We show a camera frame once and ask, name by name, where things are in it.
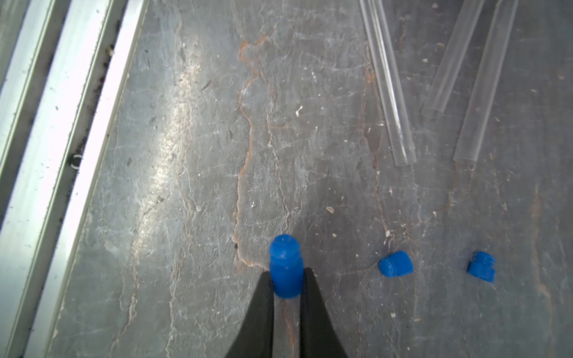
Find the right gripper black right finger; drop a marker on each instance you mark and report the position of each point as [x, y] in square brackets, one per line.
[317, 337]

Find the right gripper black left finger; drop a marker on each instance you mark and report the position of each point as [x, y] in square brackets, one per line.
[255, 337]

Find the blue stopper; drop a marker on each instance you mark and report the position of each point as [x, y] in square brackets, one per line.
[286, 266]
[482, 266]
[396, 265]

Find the clear test tube farthest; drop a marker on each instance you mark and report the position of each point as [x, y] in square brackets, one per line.
[483, 93]

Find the clear test tube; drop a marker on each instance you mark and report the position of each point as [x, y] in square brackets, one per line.
[454, 54]
[483, 93]

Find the clear test tube diagonal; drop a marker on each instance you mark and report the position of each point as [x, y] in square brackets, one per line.
[389, 84]

